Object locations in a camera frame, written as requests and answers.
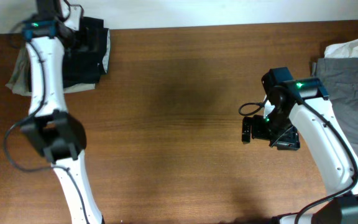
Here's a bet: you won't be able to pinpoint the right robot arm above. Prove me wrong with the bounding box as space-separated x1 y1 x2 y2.
241 78 358 223

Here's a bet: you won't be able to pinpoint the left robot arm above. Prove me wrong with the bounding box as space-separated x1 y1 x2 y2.
20 19 104 223

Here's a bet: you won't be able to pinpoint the folded khaki shorts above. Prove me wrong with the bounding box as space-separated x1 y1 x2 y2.
5 47 96 96

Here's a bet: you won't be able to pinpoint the white cloth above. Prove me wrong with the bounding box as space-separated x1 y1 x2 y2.
324 39 358 58

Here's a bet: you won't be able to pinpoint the black shorts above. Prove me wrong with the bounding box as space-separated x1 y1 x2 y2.
26 16 111 93

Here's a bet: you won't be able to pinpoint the grey shorts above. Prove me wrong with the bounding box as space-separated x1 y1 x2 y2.
312 58 358 156

